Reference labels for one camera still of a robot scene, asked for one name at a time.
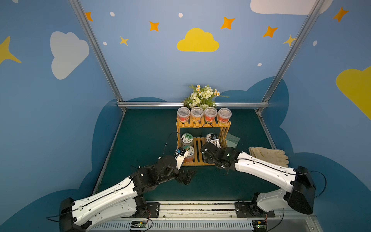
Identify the jar with strawberry lid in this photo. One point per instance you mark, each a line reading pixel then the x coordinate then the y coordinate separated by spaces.
pixel 209 136

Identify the right small circuit board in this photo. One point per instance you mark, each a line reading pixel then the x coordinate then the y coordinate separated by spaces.
pixel 259 226

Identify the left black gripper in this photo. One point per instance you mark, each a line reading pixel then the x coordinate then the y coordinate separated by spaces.
pixel 185 175

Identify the aluminium mounting rail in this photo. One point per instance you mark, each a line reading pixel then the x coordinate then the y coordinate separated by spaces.
pixel 211 216

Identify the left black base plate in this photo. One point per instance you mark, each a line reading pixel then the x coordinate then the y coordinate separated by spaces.
pixel 148 210

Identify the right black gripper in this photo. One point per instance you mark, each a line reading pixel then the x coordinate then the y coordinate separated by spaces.
pixel 208 149

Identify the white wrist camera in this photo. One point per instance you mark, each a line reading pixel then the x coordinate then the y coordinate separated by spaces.
pixel 214 140
pixel 180 155

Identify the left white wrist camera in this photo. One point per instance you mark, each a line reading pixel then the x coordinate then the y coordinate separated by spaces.
pixel 180 155

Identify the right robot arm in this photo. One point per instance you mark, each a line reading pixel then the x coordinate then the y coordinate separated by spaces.
pixel 297 187

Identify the jar with pineapple lid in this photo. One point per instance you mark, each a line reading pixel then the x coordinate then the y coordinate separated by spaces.
pixel 191 153

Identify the clear seed cup red base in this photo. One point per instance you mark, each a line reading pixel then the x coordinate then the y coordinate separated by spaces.
pixel 183 114

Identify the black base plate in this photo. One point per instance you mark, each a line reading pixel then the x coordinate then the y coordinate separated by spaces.
pixel 248 210
pixel 148 210

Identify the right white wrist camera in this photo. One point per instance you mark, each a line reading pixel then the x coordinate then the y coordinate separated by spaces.
pixel 214 140

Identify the jar with green tree lid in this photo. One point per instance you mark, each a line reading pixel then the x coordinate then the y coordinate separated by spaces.
pixel 187 139

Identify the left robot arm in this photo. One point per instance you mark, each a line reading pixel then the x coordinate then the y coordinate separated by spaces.
pixel 123 200

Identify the small circuit board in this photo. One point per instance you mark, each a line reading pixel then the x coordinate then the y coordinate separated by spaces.
pixel 138 225
pixel 259 226

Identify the wooden slatted shelf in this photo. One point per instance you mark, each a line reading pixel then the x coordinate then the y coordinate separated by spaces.
pixel 198 159

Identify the potted white flower bouquet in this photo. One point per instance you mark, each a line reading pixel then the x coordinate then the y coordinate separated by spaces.
pixel 201 97

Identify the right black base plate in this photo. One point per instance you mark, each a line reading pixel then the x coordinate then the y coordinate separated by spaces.
pixel 248 210

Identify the left small circuit board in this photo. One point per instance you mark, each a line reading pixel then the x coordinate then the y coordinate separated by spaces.
pixel 138 225

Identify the clear seed cup orange base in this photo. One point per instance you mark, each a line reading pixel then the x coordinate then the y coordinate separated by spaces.
pixel 196 114

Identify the beige work glove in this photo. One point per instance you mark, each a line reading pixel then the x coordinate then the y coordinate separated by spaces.
pixel 274 156

